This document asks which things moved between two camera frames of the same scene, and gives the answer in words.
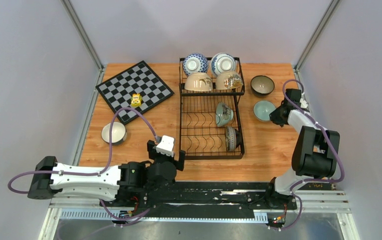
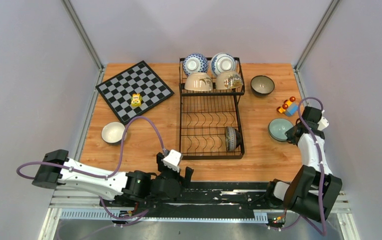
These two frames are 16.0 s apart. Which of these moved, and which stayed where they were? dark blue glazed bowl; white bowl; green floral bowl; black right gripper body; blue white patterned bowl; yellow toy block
Moved: black right gripper body; green floral bowl
Stayed: dark blue glazed bowl; yellow toy block; white bowl; blue white patterned bowl
